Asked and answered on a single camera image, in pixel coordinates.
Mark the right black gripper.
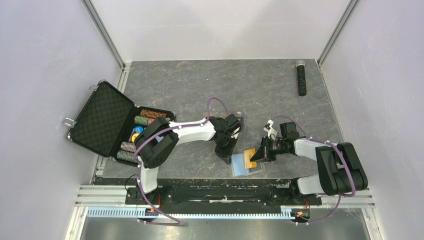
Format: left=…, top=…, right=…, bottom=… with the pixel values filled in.
left=250, top=136, right=286, bottom=163

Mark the grey card holder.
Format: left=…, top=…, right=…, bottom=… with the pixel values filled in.
left=229, top=153, right=265, bottom=178

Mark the gold VIP credit card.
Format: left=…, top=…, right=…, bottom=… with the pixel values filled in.
left=243, top=148, right=258, bottom=170

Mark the black glitter microphone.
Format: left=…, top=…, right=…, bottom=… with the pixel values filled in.
left=295, top=60, right=307, bottom=97

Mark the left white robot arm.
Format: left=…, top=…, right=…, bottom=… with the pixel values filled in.
left=133, top=114, right=243, bottom=204

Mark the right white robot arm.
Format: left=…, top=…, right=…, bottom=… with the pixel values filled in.
left=248, top=120, right=368, bottom=204

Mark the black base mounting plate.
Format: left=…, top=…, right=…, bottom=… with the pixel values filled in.
left=146, top=178, right=322, bottom=214

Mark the black poker chip case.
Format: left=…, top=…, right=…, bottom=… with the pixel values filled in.
left=67, top=80, right=177, bottom=167

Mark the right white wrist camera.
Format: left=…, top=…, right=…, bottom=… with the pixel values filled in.
left=263, top=119, right=278, bottom=141

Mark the slotted cable duct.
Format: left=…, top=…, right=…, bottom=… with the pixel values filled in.
left=86, top=206, right=305, bottom=220

